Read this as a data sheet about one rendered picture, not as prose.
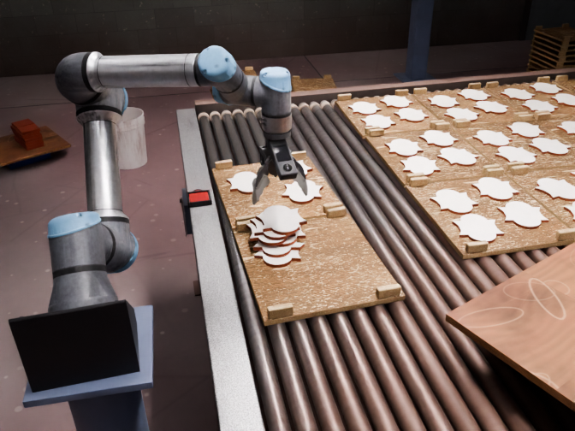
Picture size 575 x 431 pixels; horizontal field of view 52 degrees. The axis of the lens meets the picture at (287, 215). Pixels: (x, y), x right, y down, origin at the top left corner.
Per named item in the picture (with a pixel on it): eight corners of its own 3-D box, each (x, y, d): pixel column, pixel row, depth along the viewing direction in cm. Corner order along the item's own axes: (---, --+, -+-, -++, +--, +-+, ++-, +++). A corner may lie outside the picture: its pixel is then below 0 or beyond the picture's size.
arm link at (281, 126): (295, 116, 144) (263, 121, 142) (295, 133, 147) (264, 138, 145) (286, 107, 151) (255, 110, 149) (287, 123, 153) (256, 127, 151)
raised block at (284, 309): (269, 320, 134) (268, 310, 132) (266, 315, 135) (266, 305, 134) (293, 315, 135) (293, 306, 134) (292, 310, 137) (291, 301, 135)
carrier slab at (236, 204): (232, 233, 169) (232, 228, 169) (211, 172, 204) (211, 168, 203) (346, 215, 177) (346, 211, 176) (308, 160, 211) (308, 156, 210)
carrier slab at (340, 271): (263, 327, 134) (263, 321, 134) (233, 234, 169) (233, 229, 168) (405, 300, 142) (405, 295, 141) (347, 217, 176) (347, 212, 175)
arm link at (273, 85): (262, 64, 145) (294, 66, 143) (263, 106, 151) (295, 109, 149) (251, 73, 139) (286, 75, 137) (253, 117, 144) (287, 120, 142)
